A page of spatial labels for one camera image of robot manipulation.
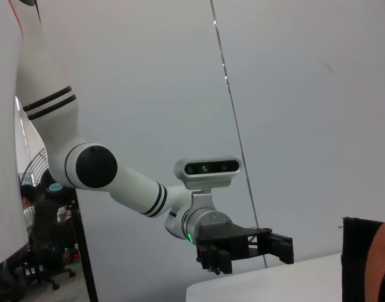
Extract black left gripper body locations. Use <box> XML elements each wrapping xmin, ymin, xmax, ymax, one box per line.
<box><xmin>194</xmin><ymin>222</ymin><xmax>274</xmax><ymax>260</ymax></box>

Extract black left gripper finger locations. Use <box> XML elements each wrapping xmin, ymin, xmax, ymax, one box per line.
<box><xmin>257</xmin><ymin>232</ymin><xmax>294</xmax><ymax>264</ymax></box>
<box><xmin>197</xmin><ymin>247</ymin><xmax>234</xmax><ymax>275</ymax></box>

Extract black food bag orange straps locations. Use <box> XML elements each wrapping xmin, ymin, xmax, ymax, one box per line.
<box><xmin>340</xmin><ymin>216</ymin><xmax>385</xmax><ymax>302</ymax></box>

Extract black stand pole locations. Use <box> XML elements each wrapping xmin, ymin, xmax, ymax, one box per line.
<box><xmin>73</xmin><ymin>188</ymin><xmax>99</xmax><ymax>302</ymax></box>

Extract black office chair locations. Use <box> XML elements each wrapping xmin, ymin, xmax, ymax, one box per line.
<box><xmin>14</xmin><ymin>198</ymin><xmax>77</xmax><ymax>292</ymax></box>

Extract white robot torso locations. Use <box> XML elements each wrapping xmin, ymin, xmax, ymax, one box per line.
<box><xmin>0</xmin><ymin>0</ymin><xmax>39</xmax><ymax>268</ymax></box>

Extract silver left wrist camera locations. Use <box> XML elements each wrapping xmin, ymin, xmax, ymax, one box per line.
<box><xmin>174</xmin><ymin>155</ymin><xmax>243</xmax><ymax>191</ymax></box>

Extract black wire cage fan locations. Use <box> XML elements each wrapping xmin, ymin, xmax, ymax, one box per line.
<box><xmin>20</xmin><ymin>148</ymin><xmax>77</xmax><ymax>227</ymax></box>

